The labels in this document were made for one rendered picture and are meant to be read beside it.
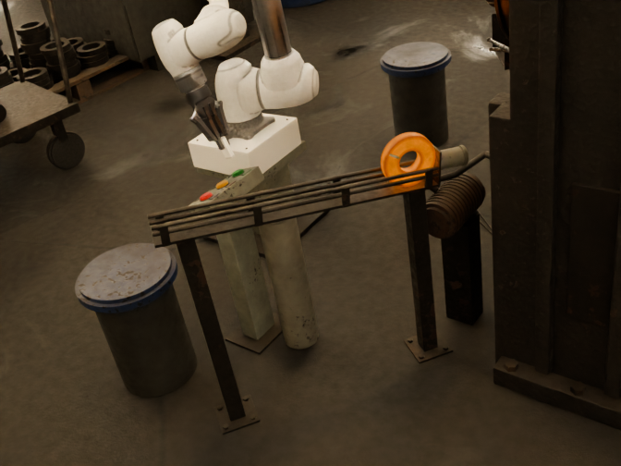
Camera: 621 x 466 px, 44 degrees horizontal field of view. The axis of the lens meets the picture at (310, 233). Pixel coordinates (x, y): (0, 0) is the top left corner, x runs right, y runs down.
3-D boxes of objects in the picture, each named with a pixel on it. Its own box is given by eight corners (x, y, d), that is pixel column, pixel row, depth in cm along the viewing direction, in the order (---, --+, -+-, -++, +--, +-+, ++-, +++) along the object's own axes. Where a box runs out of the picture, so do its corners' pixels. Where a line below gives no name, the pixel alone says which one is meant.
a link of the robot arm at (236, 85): (227, 107, 308) (214, 55, 297) (271, 104, 304) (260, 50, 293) (217, 125, 295) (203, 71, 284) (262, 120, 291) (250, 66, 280)
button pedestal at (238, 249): (298, 317, 274) (265, 167, 240) (255, 359, 259) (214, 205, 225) (263, 304, 283) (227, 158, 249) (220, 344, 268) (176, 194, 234)
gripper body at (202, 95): (192, 91, 227) (207, 119, 230) (212, 79, 233) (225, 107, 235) (177, 96, 233) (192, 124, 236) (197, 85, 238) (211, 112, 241)
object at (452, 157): (468, 168, 217) (469, 150, 214) (439, 175, 215) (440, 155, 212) (458, 160, 222) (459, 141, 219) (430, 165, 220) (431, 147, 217)
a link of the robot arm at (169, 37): (164, 81, 229) (198, 67, 223) (139, 33, 224) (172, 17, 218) (181, 70, 238) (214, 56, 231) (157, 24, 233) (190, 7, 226)
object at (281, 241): (325, 332, 265) (301, 206, 236) (305, 354, 258) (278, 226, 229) (298, 322, 272) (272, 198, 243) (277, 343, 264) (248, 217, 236)
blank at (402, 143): (419, 193, 217) (414, 188, 220) (445, 145, 212) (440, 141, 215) (374, 178, 210) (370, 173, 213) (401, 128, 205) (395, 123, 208)
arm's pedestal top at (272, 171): (198, 173, 310) (195, 164, 308) (247, 137, 330) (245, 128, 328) (259, 188, 292) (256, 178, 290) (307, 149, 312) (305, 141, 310)
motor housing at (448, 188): (491, 308, 262) (487, 173, 233) (461, 348, 249) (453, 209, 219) (456, 298, 270) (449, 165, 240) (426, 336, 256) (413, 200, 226)
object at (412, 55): (467, 128, 371) (463, 43, 348) (434, 159, 352) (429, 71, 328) (409, 119, 389) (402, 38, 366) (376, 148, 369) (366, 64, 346)
